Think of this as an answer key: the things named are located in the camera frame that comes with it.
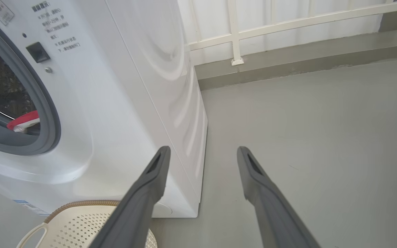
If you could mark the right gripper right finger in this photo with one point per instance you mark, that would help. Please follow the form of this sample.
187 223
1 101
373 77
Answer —
271 213

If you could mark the blue energy label sticker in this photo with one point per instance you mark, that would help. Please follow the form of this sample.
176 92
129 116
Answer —
26 205

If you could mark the grey concrete curb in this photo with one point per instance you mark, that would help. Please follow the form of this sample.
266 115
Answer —
305 55

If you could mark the white front-load washing machine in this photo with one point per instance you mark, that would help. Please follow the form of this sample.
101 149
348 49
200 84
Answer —
133 86

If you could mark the small round metal screw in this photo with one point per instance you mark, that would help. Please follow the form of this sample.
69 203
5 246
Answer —
48 69

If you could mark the white metal railing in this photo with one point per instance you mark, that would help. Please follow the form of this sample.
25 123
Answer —
234 34

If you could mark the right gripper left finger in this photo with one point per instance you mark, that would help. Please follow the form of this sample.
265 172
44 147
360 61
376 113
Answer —
140 206

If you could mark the red and white garment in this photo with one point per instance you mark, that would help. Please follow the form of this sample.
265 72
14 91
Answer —
22 120

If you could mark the round drain filter cover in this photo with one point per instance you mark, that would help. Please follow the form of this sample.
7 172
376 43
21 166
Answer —
164 209

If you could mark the grey square post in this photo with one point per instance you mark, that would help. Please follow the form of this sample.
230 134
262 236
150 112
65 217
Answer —
391 20

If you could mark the cream perforated laundry basket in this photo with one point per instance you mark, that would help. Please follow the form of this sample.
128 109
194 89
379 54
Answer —
78 224

